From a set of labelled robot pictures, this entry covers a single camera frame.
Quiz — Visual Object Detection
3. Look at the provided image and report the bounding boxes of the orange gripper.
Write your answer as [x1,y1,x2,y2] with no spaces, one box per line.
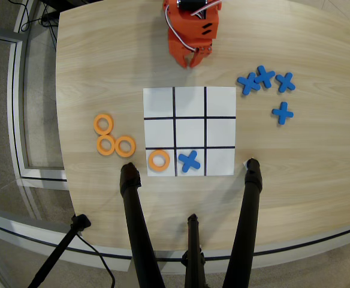
[167,27,214,69]

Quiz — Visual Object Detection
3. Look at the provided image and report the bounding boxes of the orange foam ring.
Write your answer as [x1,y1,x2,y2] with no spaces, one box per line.
[93,113,114,136]
[114,136,137,158]
[147,149,171,172]
[96,134,117,156]

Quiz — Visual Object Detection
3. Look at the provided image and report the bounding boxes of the blue foam cross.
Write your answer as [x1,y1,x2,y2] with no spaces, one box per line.
[177,149,201,173]
[237,71,261,97]
[271,101,295,125]
[275,71,296,94]
[254,65,276,89]

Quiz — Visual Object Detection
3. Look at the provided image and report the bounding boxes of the white tic-tac-toe paper board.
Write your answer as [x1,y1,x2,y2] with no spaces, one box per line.
[143,86,237,178]

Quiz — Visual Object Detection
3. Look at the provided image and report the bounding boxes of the short black tripod leg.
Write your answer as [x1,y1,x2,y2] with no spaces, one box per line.
[180,213,208,288]

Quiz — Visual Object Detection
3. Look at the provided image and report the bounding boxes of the thin black stand pole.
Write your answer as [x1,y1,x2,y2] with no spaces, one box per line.
[27,214,92,288]

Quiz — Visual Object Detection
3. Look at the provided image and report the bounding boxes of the black tangled cables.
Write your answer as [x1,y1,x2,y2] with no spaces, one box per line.
[18,0,59,34]

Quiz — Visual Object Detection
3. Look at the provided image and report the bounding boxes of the grey metal partition frame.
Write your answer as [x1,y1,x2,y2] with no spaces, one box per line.
[0,25,68,182]

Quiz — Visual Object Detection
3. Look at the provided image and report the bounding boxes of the black floor cable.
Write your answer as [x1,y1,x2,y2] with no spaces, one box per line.
[76,233,116,288]

